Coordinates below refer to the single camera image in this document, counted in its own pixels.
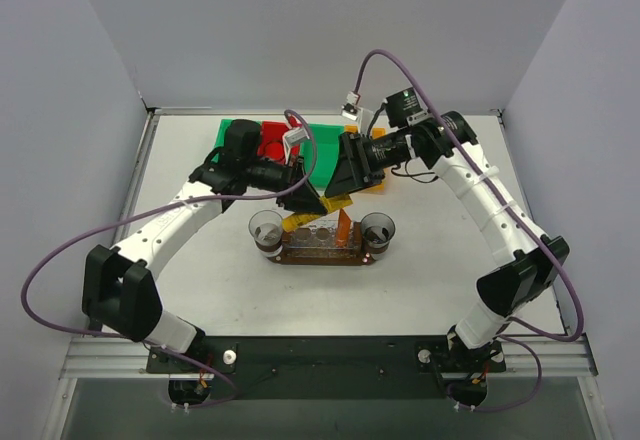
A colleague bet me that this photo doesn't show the orange toothpaste tube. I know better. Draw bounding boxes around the orange toothpaste tube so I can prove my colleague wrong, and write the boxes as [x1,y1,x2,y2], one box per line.
[335,209,352,248]
[280,194,354,232]

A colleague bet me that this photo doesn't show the clear rack with brown ends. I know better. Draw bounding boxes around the clear rack with brown ends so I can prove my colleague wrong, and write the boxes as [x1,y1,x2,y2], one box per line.
[282,219,362,258]

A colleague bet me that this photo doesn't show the clear plastic cup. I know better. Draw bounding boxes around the clear plastic cup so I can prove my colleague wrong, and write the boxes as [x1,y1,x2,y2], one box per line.
[248,210,284,259]

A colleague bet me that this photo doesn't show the dark tinted cup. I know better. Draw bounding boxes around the dark tinted cup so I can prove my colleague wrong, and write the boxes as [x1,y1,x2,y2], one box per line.
[360,212,396,261]

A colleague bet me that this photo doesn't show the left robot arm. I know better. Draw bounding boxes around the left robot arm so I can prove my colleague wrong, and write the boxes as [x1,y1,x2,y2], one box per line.
[81,119,326,372]

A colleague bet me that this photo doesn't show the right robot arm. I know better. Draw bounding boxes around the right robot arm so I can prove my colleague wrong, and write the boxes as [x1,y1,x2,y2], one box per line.
[325,88,569,355]

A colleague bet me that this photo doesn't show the brown wooden oval tray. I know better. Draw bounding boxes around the brown wooden oval tray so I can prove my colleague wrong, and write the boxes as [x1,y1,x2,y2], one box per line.
[267,245,388,266]

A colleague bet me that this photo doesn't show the red bin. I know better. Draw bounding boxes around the red bin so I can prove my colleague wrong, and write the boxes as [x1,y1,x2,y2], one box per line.
[258,121,289,164]

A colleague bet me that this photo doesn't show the yellow bin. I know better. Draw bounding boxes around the yellow bin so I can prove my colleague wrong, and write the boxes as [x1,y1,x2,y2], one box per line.
[344,125,386,195]

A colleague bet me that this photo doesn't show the middle green bin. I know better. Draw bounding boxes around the middle green bin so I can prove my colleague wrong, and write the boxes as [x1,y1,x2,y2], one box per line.
[310,124,344,190]

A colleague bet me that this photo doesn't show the green bin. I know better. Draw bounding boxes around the green bin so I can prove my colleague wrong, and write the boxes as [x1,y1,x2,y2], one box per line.
[210,119,241,165]
[310,124,344,190]

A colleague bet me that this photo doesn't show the left green bin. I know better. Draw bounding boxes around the left green bin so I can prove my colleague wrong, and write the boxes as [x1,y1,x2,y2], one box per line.
[210,119,241,165]

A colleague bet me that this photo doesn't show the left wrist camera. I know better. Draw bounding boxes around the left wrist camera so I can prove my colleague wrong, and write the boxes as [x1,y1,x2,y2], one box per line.
[281,126,309,162]

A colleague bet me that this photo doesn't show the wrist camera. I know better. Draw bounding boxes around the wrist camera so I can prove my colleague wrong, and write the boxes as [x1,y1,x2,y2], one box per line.
[281,126,309,162]
[341,91,374,135]

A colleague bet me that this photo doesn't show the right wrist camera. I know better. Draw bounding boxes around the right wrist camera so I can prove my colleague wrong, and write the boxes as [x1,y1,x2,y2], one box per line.
[341,91,374,135]

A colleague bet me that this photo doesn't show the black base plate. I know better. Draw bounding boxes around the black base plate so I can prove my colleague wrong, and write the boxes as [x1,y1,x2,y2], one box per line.
[146,335,506,400]

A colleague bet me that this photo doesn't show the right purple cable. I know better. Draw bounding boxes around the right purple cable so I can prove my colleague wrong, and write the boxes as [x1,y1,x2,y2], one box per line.
[352,49,586,414]

